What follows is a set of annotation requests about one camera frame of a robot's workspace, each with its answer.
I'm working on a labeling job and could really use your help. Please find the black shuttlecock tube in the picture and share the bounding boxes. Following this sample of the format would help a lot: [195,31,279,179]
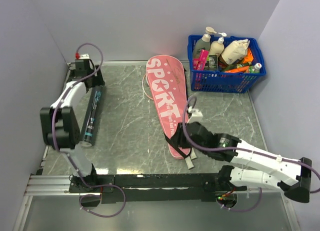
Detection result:
[80,85,105,148]

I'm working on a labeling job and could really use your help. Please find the pink racket bag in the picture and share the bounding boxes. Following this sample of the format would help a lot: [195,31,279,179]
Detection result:
[146,54,191,159]

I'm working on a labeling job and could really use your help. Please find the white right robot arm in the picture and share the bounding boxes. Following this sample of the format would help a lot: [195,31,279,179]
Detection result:
[174,122,312,203]

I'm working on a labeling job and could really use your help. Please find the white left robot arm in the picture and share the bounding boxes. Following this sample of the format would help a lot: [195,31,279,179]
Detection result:
[40,56,105,192]

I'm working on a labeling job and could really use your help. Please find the badminton racket head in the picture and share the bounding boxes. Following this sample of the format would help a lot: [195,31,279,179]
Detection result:
[141,73,154,101]

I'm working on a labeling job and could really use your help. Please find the blue plastic basket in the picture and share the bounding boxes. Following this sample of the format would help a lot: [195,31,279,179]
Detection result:
[187,34,267,94]

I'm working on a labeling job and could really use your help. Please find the pink snack box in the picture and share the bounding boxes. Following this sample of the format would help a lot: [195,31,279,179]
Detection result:
[192,49,209,71]

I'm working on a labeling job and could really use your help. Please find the dark picture box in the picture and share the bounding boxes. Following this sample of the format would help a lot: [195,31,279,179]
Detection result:
[205,55,219,71]

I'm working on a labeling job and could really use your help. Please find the orange tube package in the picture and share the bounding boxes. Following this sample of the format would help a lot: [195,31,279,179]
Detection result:
[224,66,250,74]

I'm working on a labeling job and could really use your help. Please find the cream pump bottle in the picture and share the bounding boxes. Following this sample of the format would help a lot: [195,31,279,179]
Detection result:
[208,32,227,57]

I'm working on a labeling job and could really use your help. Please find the green pump bottle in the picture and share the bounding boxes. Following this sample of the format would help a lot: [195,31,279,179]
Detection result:
[192,26,217,59]

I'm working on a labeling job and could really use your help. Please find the green bottle white cap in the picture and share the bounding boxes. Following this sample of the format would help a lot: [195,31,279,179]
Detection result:
[246,62,262,74]

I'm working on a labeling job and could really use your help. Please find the beige paper bag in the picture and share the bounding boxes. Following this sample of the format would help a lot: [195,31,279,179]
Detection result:
[219,39,251,66]

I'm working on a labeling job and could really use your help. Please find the orange snack packet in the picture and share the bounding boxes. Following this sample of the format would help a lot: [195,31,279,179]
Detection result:
[242,48,254,63]

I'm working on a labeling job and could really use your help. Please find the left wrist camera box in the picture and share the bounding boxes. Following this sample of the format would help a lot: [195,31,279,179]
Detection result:
[74,52,91,64]

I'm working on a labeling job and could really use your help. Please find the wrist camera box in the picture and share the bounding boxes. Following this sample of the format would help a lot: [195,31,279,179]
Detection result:
[74,52,91,64]
[187,106,203,124]

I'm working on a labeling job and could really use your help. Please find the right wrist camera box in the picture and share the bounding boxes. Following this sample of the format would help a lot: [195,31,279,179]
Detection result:
[187,106,203,124]

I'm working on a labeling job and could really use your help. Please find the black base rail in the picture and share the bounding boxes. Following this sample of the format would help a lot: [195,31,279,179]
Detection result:
[69,173,247,204]

